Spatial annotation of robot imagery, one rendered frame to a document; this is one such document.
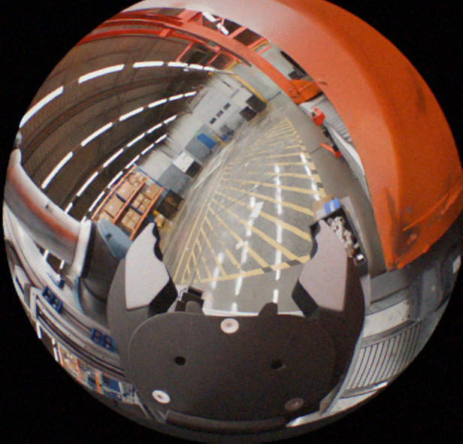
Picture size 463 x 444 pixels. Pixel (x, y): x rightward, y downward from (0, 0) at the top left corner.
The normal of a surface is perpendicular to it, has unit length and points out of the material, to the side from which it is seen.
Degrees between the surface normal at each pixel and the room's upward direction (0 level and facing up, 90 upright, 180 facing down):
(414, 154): 90
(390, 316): 0
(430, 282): 0
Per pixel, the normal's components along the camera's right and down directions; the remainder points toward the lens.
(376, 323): -0.72, -0.55
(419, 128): -0.21, 0.75
